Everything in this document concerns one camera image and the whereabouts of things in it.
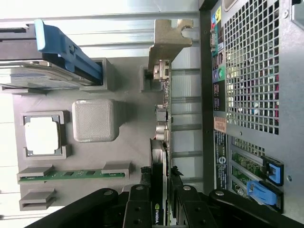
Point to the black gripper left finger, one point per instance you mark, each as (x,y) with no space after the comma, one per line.
(137,209)

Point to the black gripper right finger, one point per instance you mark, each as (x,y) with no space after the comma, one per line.
(190,209)

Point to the grey printed parts rack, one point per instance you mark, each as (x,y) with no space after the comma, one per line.
(133,147)

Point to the green RAM stick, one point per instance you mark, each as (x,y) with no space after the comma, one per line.
(78,174)

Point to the blue slot latch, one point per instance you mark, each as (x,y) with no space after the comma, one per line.
(261,192)
(276,172)

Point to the black open PC case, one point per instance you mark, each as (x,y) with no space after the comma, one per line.
(289,152)

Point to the silver CPU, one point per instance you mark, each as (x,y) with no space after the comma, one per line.
(41,136)

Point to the hard disk in blue caddy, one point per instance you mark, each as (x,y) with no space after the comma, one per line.
(23,47)

